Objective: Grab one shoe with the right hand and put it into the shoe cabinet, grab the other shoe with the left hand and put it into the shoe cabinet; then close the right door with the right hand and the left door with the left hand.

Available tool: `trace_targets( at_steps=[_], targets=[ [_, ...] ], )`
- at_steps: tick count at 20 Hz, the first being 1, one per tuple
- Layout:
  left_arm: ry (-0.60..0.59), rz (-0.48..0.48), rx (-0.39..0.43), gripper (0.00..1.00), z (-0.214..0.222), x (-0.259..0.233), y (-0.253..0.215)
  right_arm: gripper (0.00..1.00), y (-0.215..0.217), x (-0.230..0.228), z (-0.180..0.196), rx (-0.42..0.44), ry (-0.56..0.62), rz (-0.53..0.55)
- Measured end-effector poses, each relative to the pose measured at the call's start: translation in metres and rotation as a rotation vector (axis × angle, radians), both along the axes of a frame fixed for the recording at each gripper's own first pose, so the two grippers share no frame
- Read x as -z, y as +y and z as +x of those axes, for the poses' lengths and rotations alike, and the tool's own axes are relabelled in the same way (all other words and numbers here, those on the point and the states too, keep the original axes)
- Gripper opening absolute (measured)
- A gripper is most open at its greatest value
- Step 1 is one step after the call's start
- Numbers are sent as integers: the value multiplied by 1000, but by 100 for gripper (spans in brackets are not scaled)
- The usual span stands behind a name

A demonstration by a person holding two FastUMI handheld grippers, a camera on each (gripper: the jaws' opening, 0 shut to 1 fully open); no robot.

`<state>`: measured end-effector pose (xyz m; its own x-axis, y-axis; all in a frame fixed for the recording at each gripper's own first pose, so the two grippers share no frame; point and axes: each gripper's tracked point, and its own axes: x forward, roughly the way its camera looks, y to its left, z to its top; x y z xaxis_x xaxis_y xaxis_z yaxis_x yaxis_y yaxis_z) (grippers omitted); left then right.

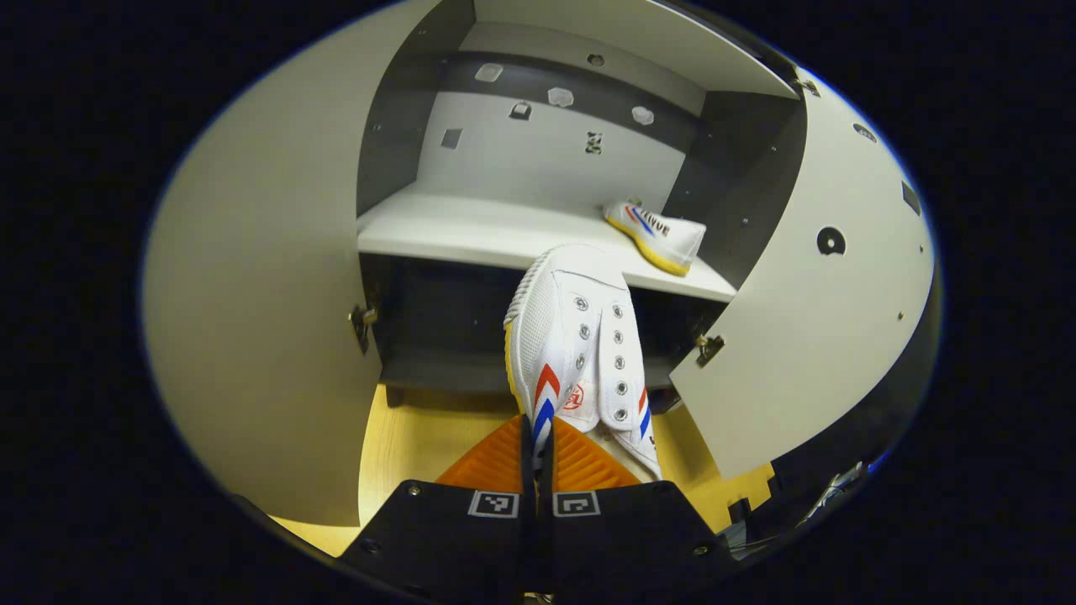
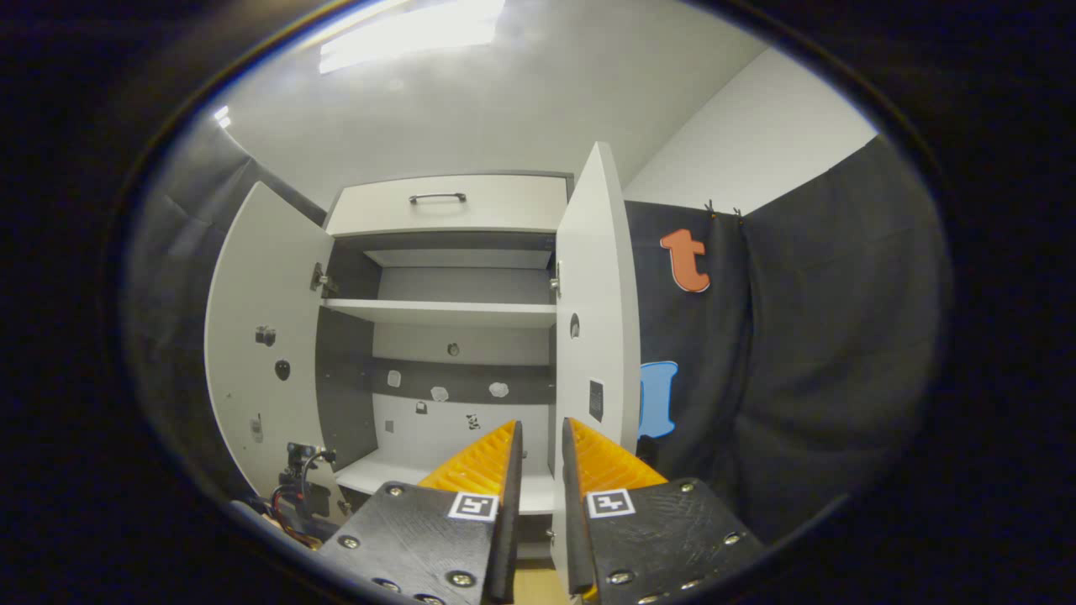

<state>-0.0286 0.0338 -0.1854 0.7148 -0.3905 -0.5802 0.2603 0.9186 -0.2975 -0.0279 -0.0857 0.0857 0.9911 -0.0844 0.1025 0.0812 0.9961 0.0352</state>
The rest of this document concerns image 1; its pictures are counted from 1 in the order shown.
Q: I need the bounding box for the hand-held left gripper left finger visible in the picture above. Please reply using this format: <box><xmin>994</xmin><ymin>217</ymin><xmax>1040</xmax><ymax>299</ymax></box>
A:
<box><xmin>360</xmin><ymin>414</ymin><xmax>537</xmax><ymax>602</ymax></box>

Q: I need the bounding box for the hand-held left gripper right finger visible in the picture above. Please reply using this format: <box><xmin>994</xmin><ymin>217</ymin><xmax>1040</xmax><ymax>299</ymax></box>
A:
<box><xmin>538</xmin><ymin>418</ymin><xmax>734</xmax><ymax>602</ymax></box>

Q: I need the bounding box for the white canvas shoe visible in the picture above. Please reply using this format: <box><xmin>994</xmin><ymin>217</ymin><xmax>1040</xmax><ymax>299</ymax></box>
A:
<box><xmin>604</xmin><ymin>199</ymin><xmax>707</xmax><ymax>278</ymax></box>
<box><xmin>503</xmin><ymin>244</ymin><xmax>665</xmax><ymax>486</ymax></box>

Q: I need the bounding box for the white cabinet door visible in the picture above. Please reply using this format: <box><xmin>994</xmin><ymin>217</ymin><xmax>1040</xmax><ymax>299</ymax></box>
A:
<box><xmin>668</xmin><ymin>71</ymin><xmax>936</xmax><ymax>481</ymax></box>
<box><xmin>141</xmin><ymin>0</ymin><xmax>446</xmax><ymax>529</ymax></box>

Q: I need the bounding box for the white shoe cabinet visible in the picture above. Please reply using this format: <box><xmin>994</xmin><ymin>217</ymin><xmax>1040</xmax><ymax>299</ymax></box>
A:
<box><xmin>141</xmin><ymin>0</ymin><xmax>938</xmax><ymax>529</ymax></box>

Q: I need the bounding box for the white cabinet shelf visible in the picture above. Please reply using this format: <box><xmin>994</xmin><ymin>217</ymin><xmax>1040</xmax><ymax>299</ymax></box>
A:
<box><xmin>471</xmin><ymin>0</ymin><xmax>799</xmax><ymax>103</ymax></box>

